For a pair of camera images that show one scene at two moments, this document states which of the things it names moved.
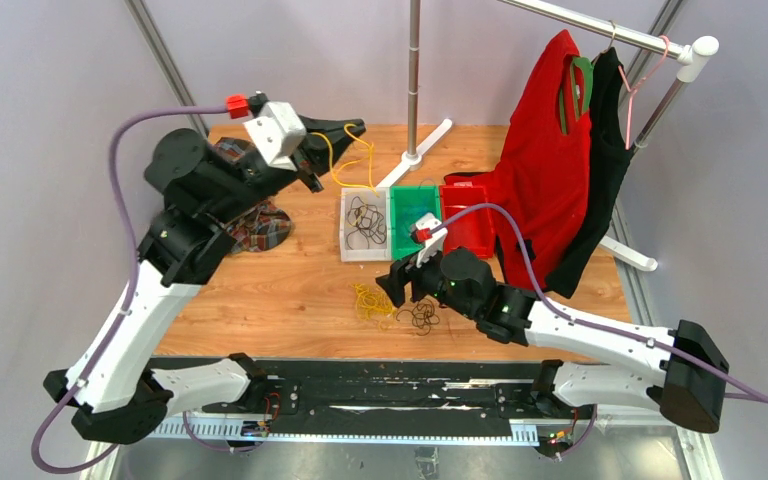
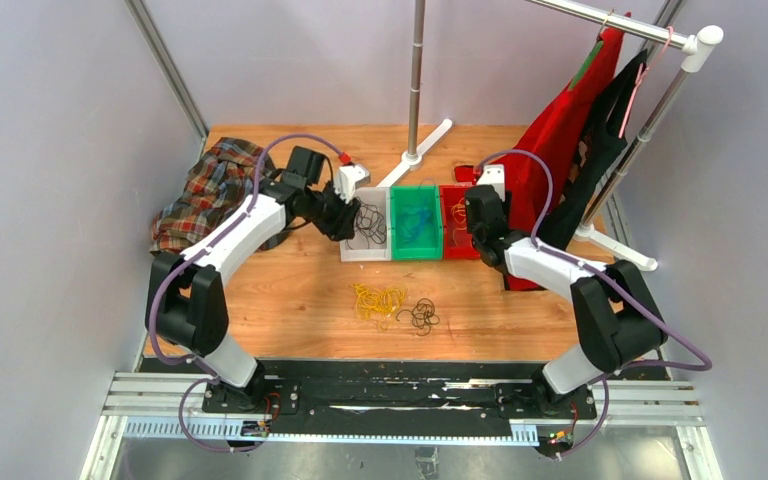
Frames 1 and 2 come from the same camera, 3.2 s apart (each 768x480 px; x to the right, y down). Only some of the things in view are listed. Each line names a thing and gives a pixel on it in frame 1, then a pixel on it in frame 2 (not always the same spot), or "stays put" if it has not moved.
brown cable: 366,218 stays put
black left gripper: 314,152 to 343,221
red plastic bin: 473,232 stays put
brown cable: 423,316 stays put
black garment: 609,153 to 599,150
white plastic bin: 364,228 stays put
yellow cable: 373,304 stays put
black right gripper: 402,272 to 504,209
